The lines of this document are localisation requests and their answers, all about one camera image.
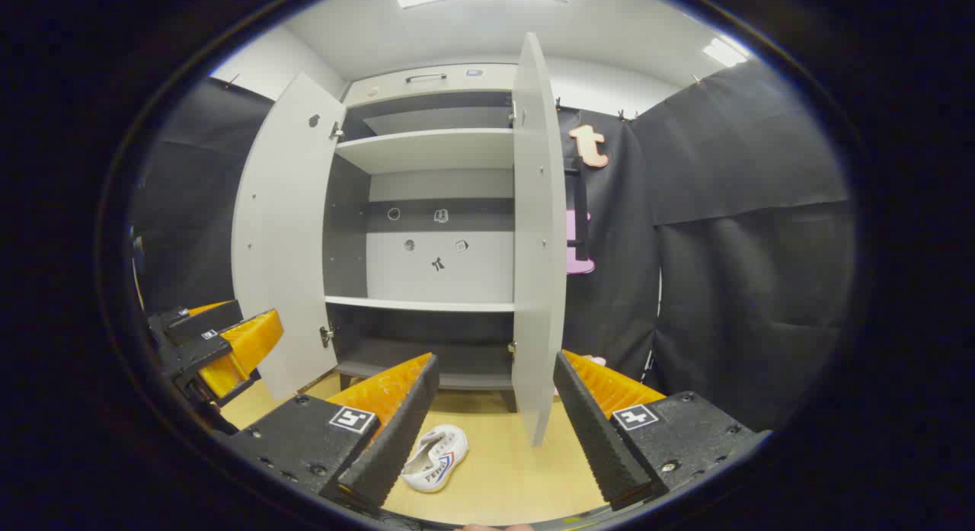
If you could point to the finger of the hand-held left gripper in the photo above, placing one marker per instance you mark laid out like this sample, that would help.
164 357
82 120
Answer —
206 319
202 348

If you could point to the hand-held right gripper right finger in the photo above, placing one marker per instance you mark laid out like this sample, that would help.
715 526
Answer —
594 432

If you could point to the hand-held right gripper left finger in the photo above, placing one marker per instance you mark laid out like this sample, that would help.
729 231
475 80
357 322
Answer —
400 432

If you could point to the white canvas shoe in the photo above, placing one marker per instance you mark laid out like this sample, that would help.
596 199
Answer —
438 459

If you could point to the white shoe cabinet door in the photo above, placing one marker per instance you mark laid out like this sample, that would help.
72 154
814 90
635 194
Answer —
539 234
289 234

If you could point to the white grey shoe cabinet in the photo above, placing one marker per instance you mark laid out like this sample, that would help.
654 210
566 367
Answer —
472 272

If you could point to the dark grey cabinet shelf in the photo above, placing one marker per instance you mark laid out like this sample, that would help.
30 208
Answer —
472 367

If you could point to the white cabinet shelf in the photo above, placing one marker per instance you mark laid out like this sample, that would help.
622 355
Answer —
442 121
426 304
434 150

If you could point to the black backdrop cloth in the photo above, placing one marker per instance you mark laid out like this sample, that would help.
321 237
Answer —
746 287

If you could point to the small ceiling light panel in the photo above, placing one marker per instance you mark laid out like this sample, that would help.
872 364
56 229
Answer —
724 52

